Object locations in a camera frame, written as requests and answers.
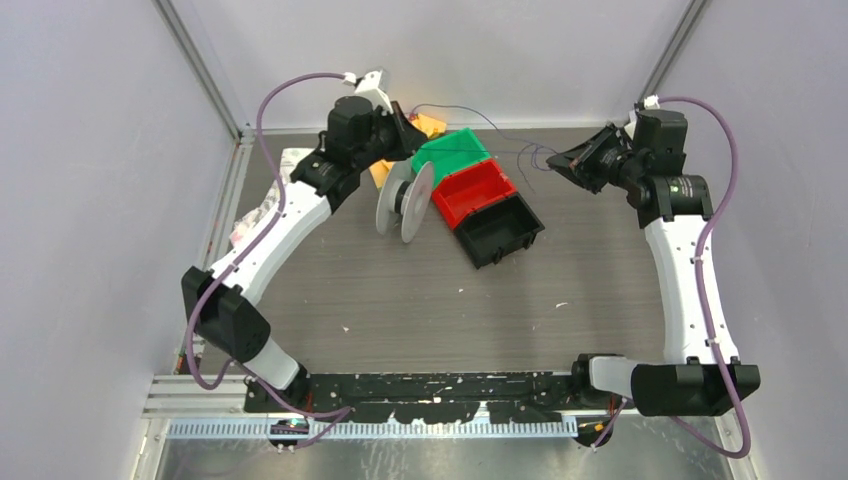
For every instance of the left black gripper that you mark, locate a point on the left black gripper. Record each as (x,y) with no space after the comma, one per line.
(407,137)

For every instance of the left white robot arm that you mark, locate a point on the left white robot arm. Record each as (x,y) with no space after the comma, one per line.
(221,301)

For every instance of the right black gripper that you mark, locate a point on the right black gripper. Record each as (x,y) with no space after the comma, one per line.
(580,164)

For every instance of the grey plastic cable spool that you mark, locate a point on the grey plastic cable spool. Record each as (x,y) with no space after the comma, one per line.
(404,199)

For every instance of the black plastic bin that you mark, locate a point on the black plastic bin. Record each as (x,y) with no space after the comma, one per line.
(489,234)

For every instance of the white patterned cloth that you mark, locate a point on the white patterned cloth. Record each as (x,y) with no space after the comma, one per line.
(289,159)

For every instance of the green plastic bin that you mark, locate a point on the green plastic bin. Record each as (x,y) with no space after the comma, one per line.
(450,153)

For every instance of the yellow patterned cloth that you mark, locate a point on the yellow patterned cloth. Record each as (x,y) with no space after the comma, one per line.
(431,127)

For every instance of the red plastic bin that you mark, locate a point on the red plastic bin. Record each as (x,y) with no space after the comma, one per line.
(471,189)

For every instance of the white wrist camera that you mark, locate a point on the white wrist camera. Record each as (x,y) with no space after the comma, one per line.
(648,103)
(371,87)

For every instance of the white slotted cable duct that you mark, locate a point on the white slotted cable duct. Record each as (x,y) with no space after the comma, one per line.
(269,428)

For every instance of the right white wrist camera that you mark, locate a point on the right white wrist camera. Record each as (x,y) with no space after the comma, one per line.
(648,103)

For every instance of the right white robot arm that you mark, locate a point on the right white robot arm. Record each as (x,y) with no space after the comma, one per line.
(701,373)

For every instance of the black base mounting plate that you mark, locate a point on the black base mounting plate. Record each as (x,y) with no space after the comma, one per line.
(442,398)

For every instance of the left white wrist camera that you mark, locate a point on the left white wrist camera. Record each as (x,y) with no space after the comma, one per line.
(371,87)

